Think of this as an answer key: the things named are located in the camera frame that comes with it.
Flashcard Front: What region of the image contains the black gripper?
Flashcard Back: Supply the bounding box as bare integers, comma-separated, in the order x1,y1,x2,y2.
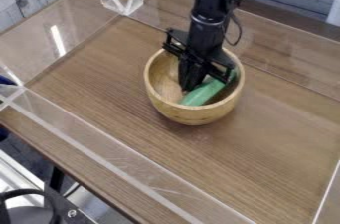
164,28,234,91

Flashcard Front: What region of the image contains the brown wooden bowl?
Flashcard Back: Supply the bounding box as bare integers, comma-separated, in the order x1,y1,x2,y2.
144,49,245,125

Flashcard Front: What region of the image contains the green rectangular block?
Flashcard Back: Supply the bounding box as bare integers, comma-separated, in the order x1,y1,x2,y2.
177,69,237,107

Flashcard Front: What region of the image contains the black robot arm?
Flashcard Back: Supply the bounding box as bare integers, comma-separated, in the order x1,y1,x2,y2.
164,0,240,92

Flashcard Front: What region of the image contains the black table leg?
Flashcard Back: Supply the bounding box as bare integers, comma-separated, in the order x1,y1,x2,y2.
49,167,65,192

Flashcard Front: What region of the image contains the clear acrylic tray wall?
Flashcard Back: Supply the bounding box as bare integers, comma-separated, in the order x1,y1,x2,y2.
0,0,340,224

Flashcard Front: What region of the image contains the black metal bracket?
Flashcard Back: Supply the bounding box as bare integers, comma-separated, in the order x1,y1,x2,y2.
44,186,98,224

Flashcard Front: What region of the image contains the black cable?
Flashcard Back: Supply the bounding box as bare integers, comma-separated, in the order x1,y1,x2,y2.
0,188,58,224

